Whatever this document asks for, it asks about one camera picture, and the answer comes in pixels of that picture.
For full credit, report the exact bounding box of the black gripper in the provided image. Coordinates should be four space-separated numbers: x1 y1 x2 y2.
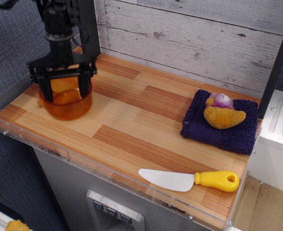
27 33 98 103

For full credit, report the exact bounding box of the orange transparent plastic pot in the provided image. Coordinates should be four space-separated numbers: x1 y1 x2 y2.
38 76 93 120

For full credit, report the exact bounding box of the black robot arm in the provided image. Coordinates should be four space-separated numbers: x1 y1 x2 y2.
27 0 97 103

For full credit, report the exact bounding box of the purple terry cloth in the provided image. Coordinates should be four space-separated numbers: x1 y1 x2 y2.
180 90 258 155

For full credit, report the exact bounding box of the clear acrylic table guard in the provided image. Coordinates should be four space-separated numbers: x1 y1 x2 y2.
0 33 263 231

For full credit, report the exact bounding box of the grey toy fridge cabinet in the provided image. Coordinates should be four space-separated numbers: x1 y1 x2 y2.
34 148 207 231

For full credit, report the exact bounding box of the silver dispenser button panel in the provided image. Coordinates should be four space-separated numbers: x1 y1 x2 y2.
86 190 146 231

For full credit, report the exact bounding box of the yellow object bottom left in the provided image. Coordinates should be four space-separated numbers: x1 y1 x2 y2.
5 220 30 231

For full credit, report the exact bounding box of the purple toy onion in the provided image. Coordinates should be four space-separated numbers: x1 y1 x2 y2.
206 92 234 109

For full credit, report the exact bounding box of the yellow plush croissant toy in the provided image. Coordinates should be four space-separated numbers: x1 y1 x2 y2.
203 101 246 129

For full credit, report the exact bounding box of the white toy sink unit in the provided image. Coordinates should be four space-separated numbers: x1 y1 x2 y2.
248 90 283 191

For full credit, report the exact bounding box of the black left vertical post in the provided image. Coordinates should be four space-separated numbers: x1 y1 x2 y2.
77 0 100 57

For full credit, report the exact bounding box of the black vertical post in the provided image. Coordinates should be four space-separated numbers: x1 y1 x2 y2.
77 0 100 57
258 40 283 119

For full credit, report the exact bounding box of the black cable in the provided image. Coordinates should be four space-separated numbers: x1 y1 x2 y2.
0 0 19 10

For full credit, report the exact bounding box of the white knife yellow handle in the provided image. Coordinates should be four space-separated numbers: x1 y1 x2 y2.
138 168 240 193

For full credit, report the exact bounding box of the black right vertical post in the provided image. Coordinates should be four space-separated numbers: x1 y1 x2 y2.
258 40 283 119

